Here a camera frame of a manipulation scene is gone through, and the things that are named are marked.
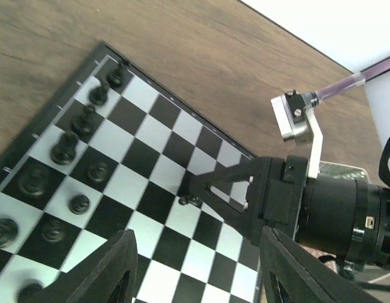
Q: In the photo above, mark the black pawn rank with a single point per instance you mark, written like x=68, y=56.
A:
x=97, y=172
x=79, y=204

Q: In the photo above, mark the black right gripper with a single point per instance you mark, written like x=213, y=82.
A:
x=274, y=193

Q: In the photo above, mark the black chess piece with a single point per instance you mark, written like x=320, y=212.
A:
x=82, y=124
x=64, y=151

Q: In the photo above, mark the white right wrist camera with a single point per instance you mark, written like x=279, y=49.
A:
x=294, y=113

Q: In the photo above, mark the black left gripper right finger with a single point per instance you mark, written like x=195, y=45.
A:
x=286, y=265

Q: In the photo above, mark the black chess piece board corner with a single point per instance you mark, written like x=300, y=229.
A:
x=115, y=77

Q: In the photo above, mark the black chess piece edge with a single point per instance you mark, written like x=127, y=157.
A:
x=99, y=95

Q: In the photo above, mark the black chess piece pawn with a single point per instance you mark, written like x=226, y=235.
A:
x=190, y=200

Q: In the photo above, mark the black and white chessboard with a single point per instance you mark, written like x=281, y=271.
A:
x=153, y=143

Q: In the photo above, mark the pink rimmed metal tray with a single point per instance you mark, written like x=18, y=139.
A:
x=342, y=171

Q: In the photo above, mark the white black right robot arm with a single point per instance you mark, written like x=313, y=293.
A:
x=347, y=218

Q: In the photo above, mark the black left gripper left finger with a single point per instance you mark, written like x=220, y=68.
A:
x=108, y=274

